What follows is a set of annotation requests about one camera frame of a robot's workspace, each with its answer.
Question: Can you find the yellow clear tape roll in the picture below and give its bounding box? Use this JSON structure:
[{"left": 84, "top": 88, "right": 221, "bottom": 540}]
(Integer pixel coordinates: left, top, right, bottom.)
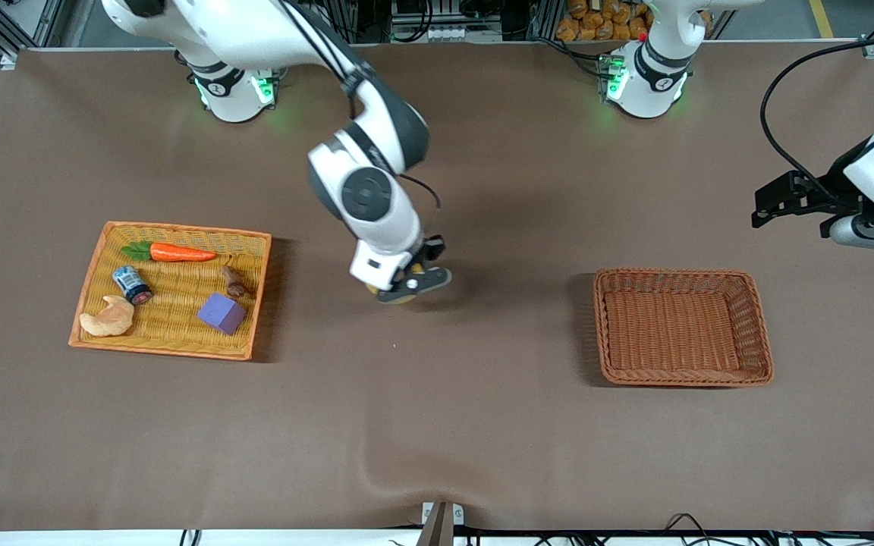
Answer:
[{"left": 366, "top": 281, "right": 417, "bottom": 306}]

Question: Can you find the brown table cloth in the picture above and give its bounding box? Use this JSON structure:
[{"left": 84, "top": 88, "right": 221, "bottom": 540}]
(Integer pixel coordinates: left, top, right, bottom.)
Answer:
[{"left": 0, "top": 39, "right": 874, "bottom": 532}]

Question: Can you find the brown wicker basket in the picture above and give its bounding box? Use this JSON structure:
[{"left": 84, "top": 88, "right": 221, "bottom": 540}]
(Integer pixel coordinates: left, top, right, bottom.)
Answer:
[{"left": 593, "top": 268, "right": 775, "bottom": 388}]

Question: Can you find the brown root vegetable toy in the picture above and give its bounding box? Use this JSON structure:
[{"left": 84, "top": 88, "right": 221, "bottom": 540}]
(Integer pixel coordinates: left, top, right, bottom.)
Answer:
[{"left": 221, "top": 264, "right": 254, "bottom": 299}]

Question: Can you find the purple cube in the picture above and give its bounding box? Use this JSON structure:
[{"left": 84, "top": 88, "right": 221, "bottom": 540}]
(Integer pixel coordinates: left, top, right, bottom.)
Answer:
[{"left": 196, "top": 293, "right": 248, "bottom": 336}]

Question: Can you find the white power strip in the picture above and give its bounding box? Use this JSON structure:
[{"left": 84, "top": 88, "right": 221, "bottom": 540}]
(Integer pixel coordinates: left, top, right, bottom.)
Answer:
[{"left": 399, "top": 25, "right": 470, "bottom": 42}]

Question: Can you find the orange toy carrot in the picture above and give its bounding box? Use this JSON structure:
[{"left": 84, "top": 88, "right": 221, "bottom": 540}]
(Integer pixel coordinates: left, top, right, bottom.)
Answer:
[{"left": 121, "top": 240, "right": 219, "bottom": 264}]

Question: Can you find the flat orange wicker tray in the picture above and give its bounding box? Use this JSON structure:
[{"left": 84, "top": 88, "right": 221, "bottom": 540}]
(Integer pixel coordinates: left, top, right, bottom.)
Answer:
[{"left": 68, "top": 221, "right": 272, "bottom": 362}]

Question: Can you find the orange bread rolls bag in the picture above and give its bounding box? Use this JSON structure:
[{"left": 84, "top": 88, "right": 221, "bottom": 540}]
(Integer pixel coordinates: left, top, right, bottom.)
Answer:
[{"left": 556, "top": 0, "right": 650, "bottom": 42}]

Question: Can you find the small blue labelled jar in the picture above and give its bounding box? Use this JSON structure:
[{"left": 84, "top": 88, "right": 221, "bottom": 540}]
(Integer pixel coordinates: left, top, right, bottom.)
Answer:
[{"left": 112, "top": 265, "right": 153, "bottom": 306}]

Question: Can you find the toy croissant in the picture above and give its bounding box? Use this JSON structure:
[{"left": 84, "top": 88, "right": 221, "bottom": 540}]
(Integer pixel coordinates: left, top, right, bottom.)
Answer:
[{"left": 79, "top": 295, "right": 135, "bottom": 338}]

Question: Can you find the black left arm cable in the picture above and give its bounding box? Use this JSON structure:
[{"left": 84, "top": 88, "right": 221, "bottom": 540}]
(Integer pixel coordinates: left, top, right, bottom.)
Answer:
[{"left": 759, "top": 33, "right": 874, "bottom": 199}]

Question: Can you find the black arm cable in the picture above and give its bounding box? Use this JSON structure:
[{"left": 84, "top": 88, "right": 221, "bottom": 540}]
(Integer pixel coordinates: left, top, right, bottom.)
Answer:
[
  {"left": 759, "top": 33, "right": 874, "bottom": 199},
  {"left": 276, "top": 0, "right": 442, "bottom": 228}
]

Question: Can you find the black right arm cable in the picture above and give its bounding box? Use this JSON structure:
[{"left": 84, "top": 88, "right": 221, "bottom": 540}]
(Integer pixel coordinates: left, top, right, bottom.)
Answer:
[{"left": 276, "top": 0, "right": 442, "bottom": 228}]

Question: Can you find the metal table edge bracket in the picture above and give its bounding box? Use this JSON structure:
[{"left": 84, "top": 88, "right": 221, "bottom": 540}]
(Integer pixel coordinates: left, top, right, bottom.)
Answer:
[{"left": 420, "top": 500, "right": 465, "bottom": 546}]

